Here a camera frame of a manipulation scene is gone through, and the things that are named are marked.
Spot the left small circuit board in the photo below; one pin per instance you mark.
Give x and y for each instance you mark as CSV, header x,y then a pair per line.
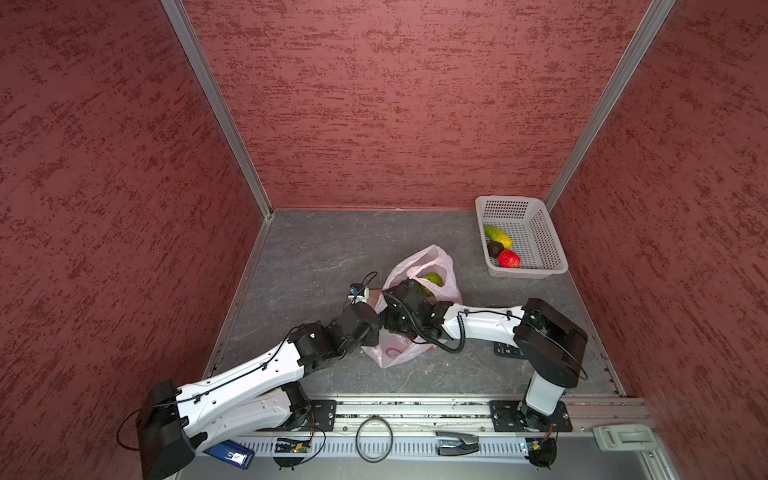
x,y
293,446

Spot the small circuit board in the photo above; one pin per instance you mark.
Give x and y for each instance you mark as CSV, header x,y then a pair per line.
x,y
542,453
293,446

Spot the black desk calculator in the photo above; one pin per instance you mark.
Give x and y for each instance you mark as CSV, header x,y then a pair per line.
x,y
507,351

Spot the yellow green mango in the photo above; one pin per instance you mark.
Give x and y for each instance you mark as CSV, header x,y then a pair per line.
x,y
495,234

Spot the grey plastic holder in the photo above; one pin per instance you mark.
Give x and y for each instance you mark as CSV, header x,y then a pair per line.
x,y
625,438

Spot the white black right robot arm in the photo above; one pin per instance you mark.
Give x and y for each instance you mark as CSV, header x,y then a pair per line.
x,y
536,332

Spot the aluminium front rail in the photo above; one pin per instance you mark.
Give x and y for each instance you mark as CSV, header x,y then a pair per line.
x,y
401,428

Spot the pink printed plastic bag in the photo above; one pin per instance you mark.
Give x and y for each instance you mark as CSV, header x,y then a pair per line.
x,y
394,349

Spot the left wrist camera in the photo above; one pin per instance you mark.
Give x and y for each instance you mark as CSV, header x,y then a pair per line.
x,y
358,292

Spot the aluminium corner post left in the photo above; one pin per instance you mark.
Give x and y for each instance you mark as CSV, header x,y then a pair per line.
x,y
184,31

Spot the red fruit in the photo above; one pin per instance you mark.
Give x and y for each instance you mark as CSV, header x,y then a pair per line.
x,y
509,259

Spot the blue black box device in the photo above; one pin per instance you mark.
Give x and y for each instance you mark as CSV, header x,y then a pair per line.
x,y
232,454

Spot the right small circuit board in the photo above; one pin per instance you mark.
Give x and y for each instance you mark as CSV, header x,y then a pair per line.
x,y
542,453

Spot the black stapler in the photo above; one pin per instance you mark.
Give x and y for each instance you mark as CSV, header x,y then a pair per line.
x,y
456,443

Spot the green spotted custard apple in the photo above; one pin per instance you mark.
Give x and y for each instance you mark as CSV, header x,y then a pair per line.
x,y
434,278

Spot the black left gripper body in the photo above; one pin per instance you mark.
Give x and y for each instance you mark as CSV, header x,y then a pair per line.
x,y
368,339

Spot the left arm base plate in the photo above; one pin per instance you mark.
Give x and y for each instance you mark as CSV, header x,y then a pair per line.
x,y
321,415

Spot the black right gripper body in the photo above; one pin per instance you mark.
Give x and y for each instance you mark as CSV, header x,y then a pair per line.
x,y
397,321

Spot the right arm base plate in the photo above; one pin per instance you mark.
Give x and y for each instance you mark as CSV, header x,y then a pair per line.
x,y
504,417

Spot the dark brown round fruit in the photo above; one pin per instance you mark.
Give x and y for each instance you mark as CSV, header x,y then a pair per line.
x,y
494,249

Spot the white perforated plastic basket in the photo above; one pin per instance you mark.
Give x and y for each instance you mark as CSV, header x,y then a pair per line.
x,y
527,223

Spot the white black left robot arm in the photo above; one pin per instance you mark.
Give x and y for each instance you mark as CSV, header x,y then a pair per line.
x,y
175,423

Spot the aluminium corner post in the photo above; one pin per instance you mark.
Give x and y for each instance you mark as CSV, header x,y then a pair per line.
x,y
648,28
184,31

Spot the aluminium corner post right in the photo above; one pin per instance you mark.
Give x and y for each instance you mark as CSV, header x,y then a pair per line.
x,y
648,28

